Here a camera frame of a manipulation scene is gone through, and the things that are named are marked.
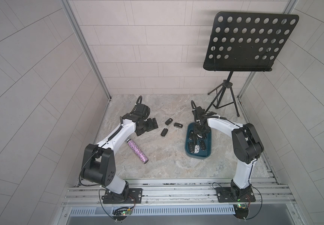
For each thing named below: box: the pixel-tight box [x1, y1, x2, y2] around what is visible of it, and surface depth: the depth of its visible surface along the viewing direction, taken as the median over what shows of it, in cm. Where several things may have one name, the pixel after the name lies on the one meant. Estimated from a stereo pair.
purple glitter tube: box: [126, 138, 149, 165], surface depth 86 cm
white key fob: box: [194, 144, 200, 154], surface depth 88 cm
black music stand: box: [203, 12, 300, 117], surface depth 67 cm
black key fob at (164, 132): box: [160, 127, 169, 138], surface depth 96 cm
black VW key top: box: [164, 118, 174, 126], surface depth 103 cm
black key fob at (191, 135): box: [188, 130, 194, 141], surface depth 95 cm
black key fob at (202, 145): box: [199, 140, 207, 151], surface depth 91 cm
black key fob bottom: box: [188, 142, 195, 153], surface depth 90 cm
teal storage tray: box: [184, 122, 213, 160], surface depth 90 cm
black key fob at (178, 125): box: [173, 122, 184, 129], surface depth 100 cm
